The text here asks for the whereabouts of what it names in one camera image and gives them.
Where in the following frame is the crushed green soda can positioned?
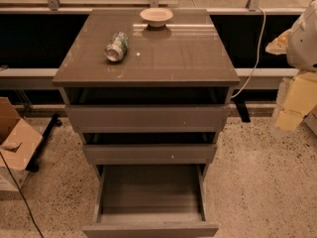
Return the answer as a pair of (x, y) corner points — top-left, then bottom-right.
(105, 32), (129, 62)

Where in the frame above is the grey bottom drawer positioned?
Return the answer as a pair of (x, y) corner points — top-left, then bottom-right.
(83, 165), (219, 238)

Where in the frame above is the black stand leg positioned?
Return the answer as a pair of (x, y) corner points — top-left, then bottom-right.
(26, 113), (62, 173)
(234, 99), (251, 123)

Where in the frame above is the grey top drawer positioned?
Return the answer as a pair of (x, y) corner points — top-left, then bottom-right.
(65, 105), (229, 133)

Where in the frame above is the white cable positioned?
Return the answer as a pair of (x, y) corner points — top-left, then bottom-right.
(231, 7), (267, 100)

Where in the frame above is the white ceramic bowl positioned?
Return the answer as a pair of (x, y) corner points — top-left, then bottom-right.
(140, 8), (173, 28)

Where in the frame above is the grey middle drawer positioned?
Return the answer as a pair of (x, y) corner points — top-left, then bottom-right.
(83, 144), (216, 165)

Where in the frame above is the open cardboard box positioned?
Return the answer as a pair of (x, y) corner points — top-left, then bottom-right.
(0, 97), (43, 191)

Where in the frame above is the black stand leg right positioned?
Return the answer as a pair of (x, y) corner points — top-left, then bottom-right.
(234, 99), (251, 123)

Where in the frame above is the black cable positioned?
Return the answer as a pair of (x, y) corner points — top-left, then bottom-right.
(0, 151), (46, 238)

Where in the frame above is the cardboard box at right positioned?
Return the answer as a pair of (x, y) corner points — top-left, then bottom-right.
(305, 106), (317, 135)

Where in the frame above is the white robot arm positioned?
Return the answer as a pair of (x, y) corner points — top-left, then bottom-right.
(265, 0), (317, 132)

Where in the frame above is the grey drawer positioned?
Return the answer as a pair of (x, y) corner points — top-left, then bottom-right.
(65, 105), (229, 133)
(83, 165), (219, 238)
(83, 144), (216, 165)

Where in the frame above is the black stand leg left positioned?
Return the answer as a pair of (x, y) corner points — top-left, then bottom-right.
(26, 113), (62, 173)

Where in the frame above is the grey drawer cabinet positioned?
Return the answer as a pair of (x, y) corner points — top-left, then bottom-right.
(52, 7), (241, 180)

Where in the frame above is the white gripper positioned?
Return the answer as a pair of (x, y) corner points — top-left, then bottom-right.
(265, 29), (317, 132)

